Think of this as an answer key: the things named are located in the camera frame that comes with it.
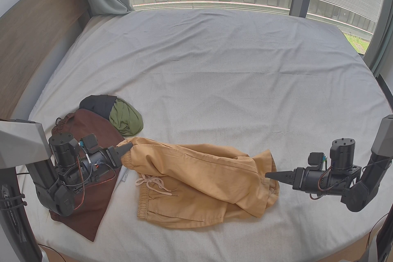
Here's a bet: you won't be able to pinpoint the white garment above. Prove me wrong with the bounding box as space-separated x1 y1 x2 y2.
115 167 129 191

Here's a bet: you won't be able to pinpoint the bed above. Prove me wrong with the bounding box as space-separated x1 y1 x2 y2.
0 0 392 262

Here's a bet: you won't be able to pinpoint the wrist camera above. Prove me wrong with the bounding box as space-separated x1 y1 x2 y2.
79 133 99 154
308 152 326 169

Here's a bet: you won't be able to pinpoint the green garment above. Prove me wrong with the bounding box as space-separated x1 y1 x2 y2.
109 97 144 136

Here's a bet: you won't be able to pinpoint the tan shorts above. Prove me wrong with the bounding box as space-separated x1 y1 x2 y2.
121 136 280 229

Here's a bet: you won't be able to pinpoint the brown shorts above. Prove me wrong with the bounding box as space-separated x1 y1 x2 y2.
49 109 126 242

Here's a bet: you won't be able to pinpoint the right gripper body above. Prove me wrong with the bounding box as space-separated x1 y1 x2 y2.
293 167 331 194

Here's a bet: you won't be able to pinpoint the black cable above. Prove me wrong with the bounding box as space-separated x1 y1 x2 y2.
38 244 71 262

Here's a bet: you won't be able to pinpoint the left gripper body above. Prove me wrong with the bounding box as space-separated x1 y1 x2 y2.
81 147 123 180

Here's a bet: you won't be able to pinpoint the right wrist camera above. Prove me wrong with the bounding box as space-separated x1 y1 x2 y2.
308 152 326 169

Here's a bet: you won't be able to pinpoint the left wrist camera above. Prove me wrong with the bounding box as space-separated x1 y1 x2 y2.
79 133 99 154

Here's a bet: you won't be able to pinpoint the black garment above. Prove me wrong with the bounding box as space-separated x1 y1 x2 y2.
79 95 119 120

